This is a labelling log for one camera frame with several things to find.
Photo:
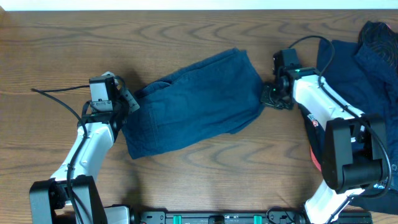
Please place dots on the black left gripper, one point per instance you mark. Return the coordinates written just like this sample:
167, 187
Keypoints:
127, 96

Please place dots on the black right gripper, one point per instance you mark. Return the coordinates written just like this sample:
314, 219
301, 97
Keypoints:
265, 98

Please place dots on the dark blue denim shorts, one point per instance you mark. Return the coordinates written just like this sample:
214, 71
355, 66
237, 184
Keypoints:
218, 95

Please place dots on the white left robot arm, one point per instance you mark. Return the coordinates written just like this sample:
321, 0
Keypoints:
74, 183

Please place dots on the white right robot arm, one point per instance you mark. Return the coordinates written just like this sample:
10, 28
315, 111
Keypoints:
354, 155

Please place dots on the red garment edge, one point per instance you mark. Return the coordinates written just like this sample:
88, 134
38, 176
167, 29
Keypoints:
314, 160

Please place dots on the dark blue denim garment pile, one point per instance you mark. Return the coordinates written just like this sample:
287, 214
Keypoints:
369, 83

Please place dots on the black knit garment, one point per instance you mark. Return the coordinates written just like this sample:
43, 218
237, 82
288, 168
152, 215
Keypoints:
382, 40

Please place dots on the black garment with logo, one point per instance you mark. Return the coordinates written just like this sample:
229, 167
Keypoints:
316, 136

